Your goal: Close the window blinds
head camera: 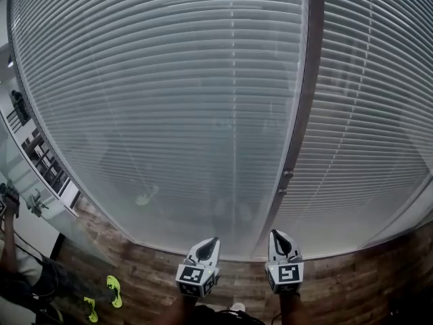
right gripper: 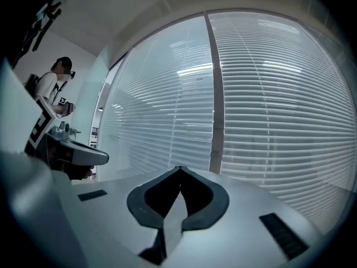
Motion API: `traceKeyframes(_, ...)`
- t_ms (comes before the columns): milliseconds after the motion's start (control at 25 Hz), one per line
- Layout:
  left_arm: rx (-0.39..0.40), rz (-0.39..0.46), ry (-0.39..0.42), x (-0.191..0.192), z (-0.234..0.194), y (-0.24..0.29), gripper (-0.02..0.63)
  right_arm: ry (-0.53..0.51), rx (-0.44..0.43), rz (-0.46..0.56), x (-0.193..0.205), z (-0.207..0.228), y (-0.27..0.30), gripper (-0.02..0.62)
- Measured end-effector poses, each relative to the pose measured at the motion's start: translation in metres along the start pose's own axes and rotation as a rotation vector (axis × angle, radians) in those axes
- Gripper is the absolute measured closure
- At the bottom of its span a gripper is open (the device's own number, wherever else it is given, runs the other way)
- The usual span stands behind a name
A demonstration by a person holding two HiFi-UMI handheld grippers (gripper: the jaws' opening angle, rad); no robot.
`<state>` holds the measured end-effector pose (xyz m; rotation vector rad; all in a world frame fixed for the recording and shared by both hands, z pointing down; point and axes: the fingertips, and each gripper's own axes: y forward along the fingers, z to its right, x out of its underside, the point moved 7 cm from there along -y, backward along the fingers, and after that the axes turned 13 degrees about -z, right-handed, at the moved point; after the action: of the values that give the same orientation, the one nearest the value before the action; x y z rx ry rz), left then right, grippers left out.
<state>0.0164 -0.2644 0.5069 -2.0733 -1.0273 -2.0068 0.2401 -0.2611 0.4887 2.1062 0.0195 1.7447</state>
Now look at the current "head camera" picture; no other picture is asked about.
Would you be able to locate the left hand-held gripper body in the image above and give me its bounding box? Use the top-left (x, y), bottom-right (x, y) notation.
top-left (175, 258), bottom-right (221, 299)

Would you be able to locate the person's left forearm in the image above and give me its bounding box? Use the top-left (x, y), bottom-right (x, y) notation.
top-left (168, 295), bottom-right (199, 325)

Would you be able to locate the frosted glass door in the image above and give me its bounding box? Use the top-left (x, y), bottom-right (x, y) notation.
top-left (0, 113), bottom-right (119, 267)

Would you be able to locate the person's right forearm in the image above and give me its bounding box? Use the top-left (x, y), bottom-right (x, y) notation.
top-left (279, 292), bottom-right (311, 325)

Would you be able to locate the black railing with wooden handrail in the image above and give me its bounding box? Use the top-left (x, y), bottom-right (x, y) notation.
top-left (20, 133), bottom-right (70, 196)

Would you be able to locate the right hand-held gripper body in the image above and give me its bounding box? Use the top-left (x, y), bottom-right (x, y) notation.
top-left (265, 257), bottom-right (305, 295)

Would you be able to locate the black metal railing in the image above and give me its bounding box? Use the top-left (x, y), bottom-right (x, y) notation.
top-left (6, 108), bottom-right (31, 133)

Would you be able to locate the person's dark clothing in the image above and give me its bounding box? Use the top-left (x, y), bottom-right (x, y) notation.
top-left (194, 305), bottom-right (267, 325)

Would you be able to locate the grey aluminium frame post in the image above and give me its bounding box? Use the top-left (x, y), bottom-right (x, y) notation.
top-left (253, 0), bottom-right (326, 260)
top-left (5, 0), bottom-right (139, 246)

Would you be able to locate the metal door handle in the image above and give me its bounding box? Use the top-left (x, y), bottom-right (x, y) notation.
top-left (26, 188), bottom-right (50, 218)

